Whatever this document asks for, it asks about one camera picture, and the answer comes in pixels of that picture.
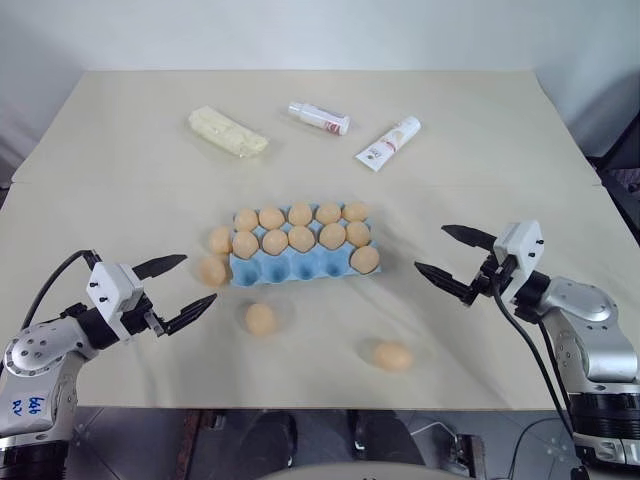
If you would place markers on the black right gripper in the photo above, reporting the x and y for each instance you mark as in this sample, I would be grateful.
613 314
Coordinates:
492 275

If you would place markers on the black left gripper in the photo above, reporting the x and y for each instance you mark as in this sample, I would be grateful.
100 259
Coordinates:
145 315

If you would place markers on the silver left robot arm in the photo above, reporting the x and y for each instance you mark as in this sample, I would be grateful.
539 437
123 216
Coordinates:
37 360

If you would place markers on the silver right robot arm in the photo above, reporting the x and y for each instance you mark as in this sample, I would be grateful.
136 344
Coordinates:
590 320

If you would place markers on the blue egg tray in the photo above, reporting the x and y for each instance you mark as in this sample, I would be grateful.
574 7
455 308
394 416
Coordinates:
290 272

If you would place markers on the tan egg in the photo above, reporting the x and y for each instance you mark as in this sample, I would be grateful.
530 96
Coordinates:
260 319
356 211
213 270
301 238
329 213
275 242
332 235
300 214
271 217
358 233
246 218
245 244
364 259
393 356
220 239

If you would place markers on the white squeeze tube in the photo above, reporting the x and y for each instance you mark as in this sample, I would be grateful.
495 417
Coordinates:
390 144

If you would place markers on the pale yellow wrapped bread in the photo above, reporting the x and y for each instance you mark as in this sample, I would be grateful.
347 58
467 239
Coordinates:
227 131

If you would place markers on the dark chair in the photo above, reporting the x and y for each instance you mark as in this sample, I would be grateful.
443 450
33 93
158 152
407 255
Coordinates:
617 145

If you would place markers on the white plastic bottle red label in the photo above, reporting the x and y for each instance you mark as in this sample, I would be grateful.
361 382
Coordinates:
320 117

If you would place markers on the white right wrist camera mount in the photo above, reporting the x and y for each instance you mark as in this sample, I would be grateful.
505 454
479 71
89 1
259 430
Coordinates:
520 245

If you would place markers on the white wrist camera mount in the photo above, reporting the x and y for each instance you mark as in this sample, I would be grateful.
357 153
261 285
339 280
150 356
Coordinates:
520 245
112 290

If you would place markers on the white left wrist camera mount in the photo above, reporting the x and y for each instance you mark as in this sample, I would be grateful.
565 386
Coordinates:
112 290

